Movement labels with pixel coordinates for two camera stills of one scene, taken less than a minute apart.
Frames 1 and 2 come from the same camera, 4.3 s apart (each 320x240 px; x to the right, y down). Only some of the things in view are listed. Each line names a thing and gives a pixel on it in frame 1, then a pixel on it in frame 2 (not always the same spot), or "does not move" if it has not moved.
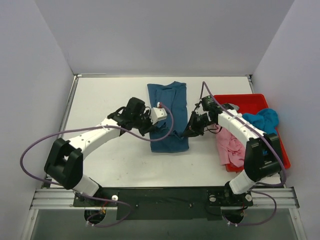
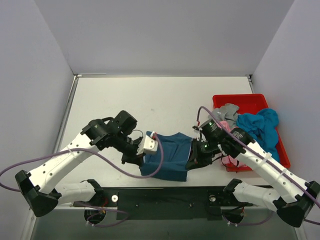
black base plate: [163, 204] does not move
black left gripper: [146, 124] -> [135, 157]
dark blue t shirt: [174, 94] -> [176, 150]
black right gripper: [198, 122] -> [197, 153]
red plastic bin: [248, 104] does not move
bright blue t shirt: [266, 119] does not move
